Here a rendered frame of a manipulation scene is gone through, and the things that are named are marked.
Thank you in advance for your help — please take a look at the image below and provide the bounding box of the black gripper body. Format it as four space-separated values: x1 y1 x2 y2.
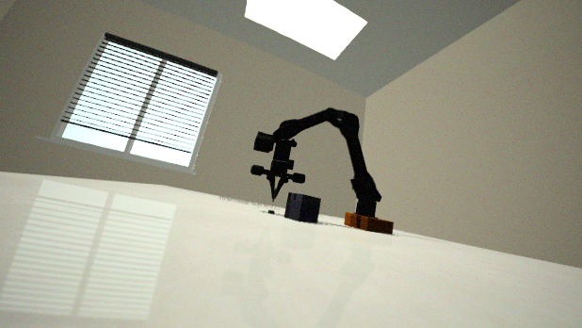
251 153 305 184

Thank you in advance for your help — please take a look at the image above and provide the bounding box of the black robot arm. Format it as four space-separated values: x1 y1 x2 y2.
253 108 381 219

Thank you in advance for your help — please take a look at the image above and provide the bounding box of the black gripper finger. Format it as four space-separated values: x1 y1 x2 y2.
274 179 288 200
267 176 275 199

